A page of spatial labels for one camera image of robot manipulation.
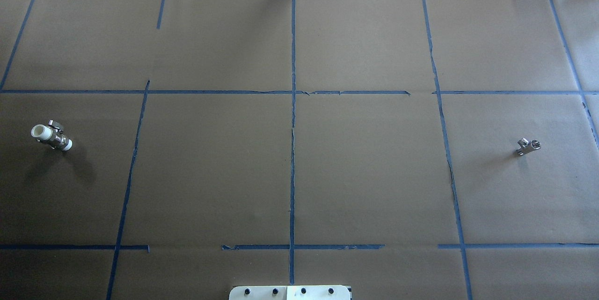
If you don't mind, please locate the chrome valve with white pipe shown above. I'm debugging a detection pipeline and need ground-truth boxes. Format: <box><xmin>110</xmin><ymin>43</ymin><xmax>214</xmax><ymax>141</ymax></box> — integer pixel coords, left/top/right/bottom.
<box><xmin>30</xmin><ymin>119</ymin><xmax>73</xmax><ymax>152</ymax></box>

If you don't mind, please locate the small chrome valve fitting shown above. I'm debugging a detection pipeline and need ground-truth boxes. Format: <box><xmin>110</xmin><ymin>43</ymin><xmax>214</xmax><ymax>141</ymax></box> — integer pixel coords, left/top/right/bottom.
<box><xmin>515</xmin><ymin>138</ymin><xmax>541</xmax><ymax>156</ymax></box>

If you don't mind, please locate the brown paper table cover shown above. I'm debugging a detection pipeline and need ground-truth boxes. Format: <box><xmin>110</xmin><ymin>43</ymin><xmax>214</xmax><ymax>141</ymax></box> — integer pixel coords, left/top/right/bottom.
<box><xmin>1</xmin><ymin>0</ymin><xmax>598</xmax><ymax>300</ymax></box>

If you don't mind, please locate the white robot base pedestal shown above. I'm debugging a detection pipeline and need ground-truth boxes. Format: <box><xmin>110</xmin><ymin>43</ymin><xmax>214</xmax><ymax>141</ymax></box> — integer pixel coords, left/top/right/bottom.
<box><xmin>228</xmin><ymin>285</ymin><xmax>353</xmax><ymax>300</ymax></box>

